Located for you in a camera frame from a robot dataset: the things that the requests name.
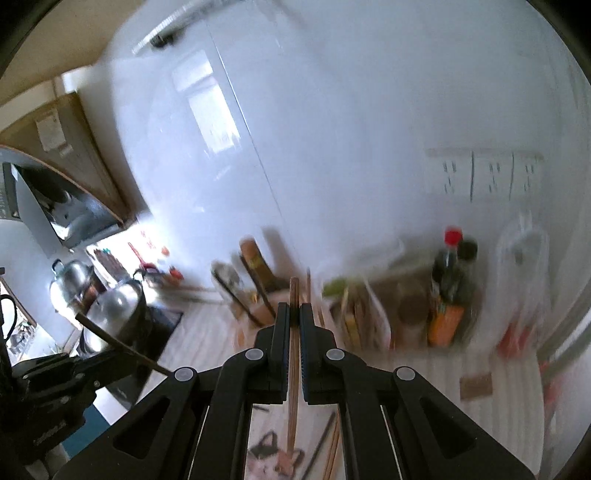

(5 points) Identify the steel steamer pot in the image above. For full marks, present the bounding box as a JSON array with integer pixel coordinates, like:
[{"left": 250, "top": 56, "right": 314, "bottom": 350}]
[{"left": 50, "top": 259, "right": 95, "bottom": 315}]

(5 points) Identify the small red packet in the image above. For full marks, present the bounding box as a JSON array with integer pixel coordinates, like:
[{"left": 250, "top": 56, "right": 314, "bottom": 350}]
[{"left": 501, "top": 323, "right": 527, "bottom": 356}]

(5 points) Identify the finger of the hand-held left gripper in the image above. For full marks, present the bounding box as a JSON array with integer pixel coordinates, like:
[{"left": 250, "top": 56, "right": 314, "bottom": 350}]
[{"left": 71, "top": 348, "right": 141, "bottom": 394}]

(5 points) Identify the brown spice jar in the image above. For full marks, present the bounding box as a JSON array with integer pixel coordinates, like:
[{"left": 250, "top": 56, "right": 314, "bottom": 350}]
[{"left": 398, "top": 281, "right": 428, "bottom": 347}]

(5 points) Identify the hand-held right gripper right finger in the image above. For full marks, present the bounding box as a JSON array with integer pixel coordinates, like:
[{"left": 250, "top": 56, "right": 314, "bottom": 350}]
[{"left": 300, "top": 302, "right": 537, "bottom": 480}]

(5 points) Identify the small brown card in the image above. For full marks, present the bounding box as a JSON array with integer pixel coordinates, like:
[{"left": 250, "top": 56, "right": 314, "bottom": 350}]
[{"left": 460, "top": 373, "right": 494, "bottom": 400}]

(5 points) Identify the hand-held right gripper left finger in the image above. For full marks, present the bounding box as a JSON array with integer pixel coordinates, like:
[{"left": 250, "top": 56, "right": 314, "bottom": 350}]
[{"left": 55, "top": 302, "right": 294, "bottom": 480}]

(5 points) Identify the dark brown chopstick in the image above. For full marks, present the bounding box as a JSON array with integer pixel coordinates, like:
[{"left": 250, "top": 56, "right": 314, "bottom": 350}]
[
  {"left": 302, "top": 412, "right": 336, "bottom": 480},
  {"left": 75, "top": 313, "right": 171, "bottom": 376}
]

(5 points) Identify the steel pot with lid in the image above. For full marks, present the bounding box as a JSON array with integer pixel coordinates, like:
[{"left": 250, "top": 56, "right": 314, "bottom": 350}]
[{"left": 78, "top": 270, "right": 149, "bottom": 356}]

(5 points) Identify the cluttered side shelf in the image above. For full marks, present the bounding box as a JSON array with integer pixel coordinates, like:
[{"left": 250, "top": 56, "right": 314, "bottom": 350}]
[{"left": 0, "top": 268, "right": 38, "bottom": 352}]

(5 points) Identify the steel wok lid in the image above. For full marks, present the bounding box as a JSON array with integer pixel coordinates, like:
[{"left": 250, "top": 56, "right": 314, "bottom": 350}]
[{"left": 88, "top": 279, "right": 144, "bottom": 324}]

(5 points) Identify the clear plastic bag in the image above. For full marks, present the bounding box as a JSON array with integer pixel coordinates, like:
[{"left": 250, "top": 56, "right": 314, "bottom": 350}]
[{"left": 323, "top": 240, "right": 435, "bottom": 296}]

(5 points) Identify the red cap sauce bottle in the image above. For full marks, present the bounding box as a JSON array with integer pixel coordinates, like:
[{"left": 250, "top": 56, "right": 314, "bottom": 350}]
[{"left": 427, "top": 226, "right": 478, "bottom": 348}]

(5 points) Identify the black range hood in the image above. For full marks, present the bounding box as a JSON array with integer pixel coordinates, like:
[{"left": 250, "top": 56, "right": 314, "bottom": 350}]
[{"left": 0, "top": 90, "right": 139, "bottom": 252}]

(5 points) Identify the white wall pipe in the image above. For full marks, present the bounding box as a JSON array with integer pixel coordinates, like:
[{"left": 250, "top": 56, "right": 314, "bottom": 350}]
[{"left": 131, "top": 0, "right": 218, "bottom": 56}]

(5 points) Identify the black cap sauce bottle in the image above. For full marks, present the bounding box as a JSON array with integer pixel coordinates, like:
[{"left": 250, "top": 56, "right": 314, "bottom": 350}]
[{"left": 457, "top": 237, "right": 481, "bottom": 301}]

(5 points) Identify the blue kitchen cabinet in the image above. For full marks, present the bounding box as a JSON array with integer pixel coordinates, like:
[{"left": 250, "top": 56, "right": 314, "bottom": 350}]
[{"left": 62, "top": 406, "right": 121, "bottom": 462}]

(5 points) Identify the black glass gas stove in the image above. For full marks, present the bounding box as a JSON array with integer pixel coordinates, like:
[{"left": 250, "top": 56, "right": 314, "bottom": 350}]
[{"left": 106, "top": 307, "right": 184, "bottom": 407}]

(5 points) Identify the plain wooden chopstick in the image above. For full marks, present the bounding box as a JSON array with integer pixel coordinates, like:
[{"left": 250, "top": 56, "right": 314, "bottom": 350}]
[{"left": 285, "top": 276, "right": 302, "bottom": 457}]

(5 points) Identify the white plastic bag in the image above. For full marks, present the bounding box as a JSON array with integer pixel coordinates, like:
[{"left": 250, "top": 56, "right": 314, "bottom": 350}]
[{"left": 494, "top": 217, "right": 555, "bottom": 361}]

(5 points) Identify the striped cat print cloth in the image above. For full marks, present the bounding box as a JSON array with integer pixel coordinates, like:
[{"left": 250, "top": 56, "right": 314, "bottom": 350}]
[{"left": 161, "top": 305, "right": 550, "bottom": 480}]

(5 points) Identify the white wall socket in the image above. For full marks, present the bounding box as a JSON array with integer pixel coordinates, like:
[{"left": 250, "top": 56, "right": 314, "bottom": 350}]
[
  {"left": 427, "top": 150, "right": 472, "bottom": 199},
  {"left": 512, "top": 154, "right": 543, "bottom": 195},
  {"left": 473, "top": 152, "right": 512, "bottom": 199}
]

